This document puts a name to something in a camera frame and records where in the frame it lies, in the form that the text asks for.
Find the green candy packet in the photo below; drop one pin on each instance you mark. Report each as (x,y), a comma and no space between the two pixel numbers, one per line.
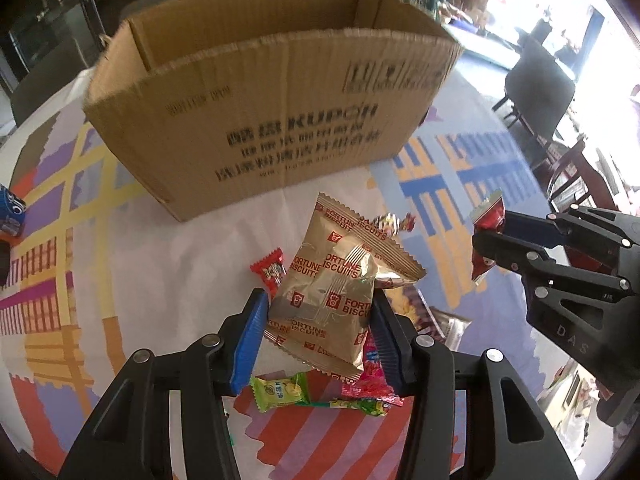
(277,391)

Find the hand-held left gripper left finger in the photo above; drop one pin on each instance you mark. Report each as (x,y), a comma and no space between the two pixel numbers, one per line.
(247,345)

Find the gold biscuit packet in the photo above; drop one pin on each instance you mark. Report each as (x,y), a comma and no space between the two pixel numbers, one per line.
(350,230)
(325,310)

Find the red candy packet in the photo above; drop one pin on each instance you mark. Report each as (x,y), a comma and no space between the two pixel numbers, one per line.
(487,217)

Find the red white wrapped candy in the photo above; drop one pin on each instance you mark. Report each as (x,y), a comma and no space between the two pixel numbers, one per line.
(392,223)

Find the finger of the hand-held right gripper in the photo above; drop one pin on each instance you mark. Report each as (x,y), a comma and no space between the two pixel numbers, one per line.
(505,250)
(530,230)

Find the red silver snack packet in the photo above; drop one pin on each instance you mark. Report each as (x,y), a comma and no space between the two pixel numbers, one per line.
(435,322)

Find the small red candy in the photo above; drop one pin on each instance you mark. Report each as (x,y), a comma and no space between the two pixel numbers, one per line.
(268,270)

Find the pink candy packet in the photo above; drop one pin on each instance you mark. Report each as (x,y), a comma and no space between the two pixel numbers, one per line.
(367,380)

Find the dark wooden chair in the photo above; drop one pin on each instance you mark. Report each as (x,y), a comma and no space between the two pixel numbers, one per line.
(575,175)

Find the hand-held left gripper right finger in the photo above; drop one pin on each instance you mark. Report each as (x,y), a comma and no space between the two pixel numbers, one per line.
(387,355)

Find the brown cardboard box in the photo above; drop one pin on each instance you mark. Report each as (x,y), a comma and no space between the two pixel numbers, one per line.
(280,85)

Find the blue oreo packet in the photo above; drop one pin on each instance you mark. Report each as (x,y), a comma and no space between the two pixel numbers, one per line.
(10,210)

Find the colourful patterned tablecloth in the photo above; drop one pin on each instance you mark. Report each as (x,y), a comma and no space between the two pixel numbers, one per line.
(150,260)

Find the dark grey dining chair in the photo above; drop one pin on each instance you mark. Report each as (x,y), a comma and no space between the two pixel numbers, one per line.
(542,90)

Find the green yellow candy strip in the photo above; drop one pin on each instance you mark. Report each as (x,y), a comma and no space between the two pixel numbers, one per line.
(360,405)

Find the black framed glass door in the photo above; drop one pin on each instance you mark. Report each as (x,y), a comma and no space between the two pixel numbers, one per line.
(60,10)

